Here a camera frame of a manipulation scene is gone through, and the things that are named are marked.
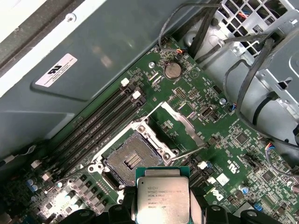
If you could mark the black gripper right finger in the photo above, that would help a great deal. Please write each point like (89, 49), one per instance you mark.
(196, 210)

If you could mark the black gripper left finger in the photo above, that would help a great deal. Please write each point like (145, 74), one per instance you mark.
(129, 210)

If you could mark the silver CPU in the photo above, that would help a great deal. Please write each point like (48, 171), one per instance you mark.
(161, 193)

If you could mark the metal locking lever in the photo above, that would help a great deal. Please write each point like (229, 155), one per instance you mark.
(190, 153)

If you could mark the CPU socket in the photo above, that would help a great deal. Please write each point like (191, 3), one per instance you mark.
(126, 149)

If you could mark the black RAM slot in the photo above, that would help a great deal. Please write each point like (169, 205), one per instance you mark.
(97, 142)
(80, 123)
(91, 135)
(86, 129)

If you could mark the internal USB port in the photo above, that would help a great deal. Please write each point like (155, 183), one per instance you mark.
(207, 113)

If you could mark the green motherboard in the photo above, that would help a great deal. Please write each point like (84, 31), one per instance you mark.
(203, 70)

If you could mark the round coin battery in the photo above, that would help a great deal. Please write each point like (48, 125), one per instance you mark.
(172, 70)

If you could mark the white case label sticker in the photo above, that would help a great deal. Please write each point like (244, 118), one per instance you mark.
(56, 70)

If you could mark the black PC case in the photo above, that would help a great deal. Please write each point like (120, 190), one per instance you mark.
(105, 46)

